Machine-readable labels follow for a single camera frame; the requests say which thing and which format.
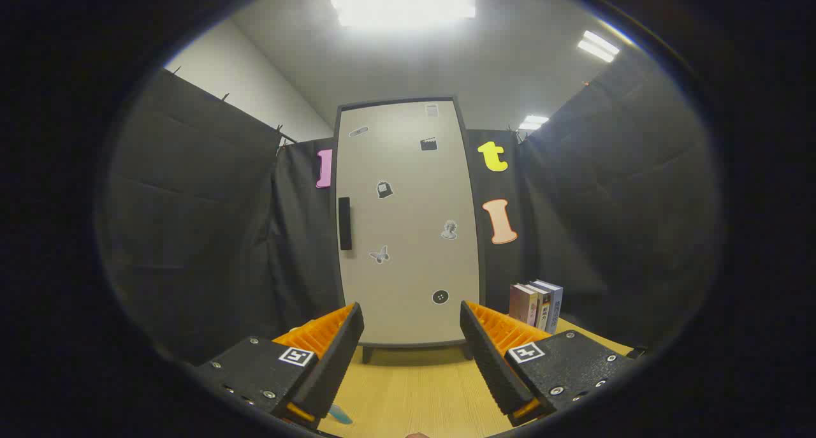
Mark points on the long ceiling light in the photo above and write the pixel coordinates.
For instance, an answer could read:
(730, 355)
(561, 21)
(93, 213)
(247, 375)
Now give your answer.
(598, 46)

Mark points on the blue-grey book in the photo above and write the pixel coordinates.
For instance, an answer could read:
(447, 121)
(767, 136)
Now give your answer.
(556, 307)

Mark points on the black backdrop cloth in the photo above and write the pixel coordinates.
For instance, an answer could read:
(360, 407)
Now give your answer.
(204, 221)

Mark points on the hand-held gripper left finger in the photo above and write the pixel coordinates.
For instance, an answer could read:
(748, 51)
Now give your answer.
(331, 368)

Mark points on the beige cabinet door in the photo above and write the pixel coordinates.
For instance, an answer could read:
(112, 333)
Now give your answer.
(408, 221)

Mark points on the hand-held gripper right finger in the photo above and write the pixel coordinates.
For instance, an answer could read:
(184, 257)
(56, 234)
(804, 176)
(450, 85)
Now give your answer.
(494, 368)

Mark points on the large ceiling light panel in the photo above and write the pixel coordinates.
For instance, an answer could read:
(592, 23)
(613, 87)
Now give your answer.
(405, 4)

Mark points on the dark book with yellow spine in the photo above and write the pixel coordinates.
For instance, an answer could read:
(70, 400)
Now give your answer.
(544, 307)

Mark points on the blue cosmetic tube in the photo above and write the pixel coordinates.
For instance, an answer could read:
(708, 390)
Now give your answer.
(341, 415)

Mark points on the dark grey cabinet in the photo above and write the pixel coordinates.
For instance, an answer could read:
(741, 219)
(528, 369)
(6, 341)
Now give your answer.
(414, 345)

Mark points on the small ceiling light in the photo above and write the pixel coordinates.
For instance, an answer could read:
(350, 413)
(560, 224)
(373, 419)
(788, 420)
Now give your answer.
(533, 122)

